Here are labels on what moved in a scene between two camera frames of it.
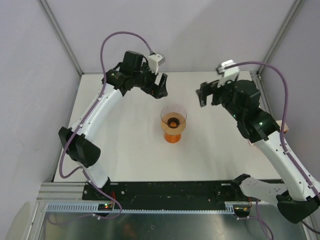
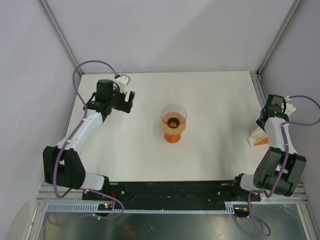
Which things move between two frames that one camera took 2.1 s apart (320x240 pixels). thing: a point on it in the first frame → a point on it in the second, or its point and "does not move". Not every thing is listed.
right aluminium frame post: x=293 y=11 does not move
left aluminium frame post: x=45 y=6 does not move
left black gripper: x=152 y=89 → x=124 y=106
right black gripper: x=206 y=89 → x=259 y=122
